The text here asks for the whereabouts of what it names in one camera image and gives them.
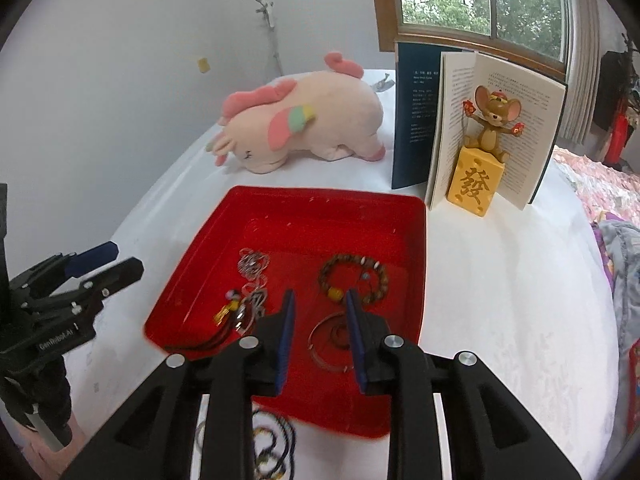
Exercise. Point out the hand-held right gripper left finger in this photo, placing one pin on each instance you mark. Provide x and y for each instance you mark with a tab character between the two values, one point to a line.
286	340

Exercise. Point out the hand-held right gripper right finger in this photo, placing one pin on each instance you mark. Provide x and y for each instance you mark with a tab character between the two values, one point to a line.
356	340

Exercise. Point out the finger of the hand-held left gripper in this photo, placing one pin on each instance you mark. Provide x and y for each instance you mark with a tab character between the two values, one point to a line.
117	275
95	255

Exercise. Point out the hinged oval silver bangle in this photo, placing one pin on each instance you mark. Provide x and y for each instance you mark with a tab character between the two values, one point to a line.
325	366

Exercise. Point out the silver metal pendant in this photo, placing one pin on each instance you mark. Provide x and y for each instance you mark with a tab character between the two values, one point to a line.
255	302

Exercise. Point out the large red tin box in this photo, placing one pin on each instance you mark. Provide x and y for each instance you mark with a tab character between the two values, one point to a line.
300	220

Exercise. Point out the white tablecloth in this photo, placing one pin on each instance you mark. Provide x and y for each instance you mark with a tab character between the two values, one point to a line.
500	285

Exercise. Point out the mouse figurine on yellow block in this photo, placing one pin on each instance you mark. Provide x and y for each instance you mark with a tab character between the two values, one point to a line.
475	180

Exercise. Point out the open book dark cover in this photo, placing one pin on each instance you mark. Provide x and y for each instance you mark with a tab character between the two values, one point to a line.
415	125

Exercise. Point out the pink plush toy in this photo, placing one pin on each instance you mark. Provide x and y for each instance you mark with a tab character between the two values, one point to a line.
320	115

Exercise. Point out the small metal clip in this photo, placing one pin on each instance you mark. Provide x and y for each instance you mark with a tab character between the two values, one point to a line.
382	83

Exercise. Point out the grey blanket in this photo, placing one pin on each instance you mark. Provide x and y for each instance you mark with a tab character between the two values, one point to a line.
622	270

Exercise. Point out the pink floral bedding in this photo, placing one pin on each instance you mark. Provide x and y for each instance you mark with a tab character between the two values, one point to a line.
590	180

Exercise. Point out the red hanging bag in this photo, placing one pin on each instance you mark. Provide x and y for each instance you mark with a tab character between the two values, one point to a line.
616	142

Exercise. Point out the white curtain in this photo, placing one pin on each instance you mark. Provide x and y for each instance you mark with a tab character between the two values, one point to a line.
582	60

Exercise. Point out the coat rack with dark clothes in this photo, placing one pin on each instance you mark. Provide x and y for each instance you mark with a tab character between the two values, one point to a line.
612	80

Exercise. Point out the yellow wall sticker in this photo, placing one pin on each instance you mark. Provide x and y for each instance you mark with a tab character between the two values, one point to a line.
203	65

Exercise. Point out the metal wall hook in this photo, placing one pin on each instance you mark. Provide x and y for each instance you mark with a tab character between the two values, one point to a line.
267	20

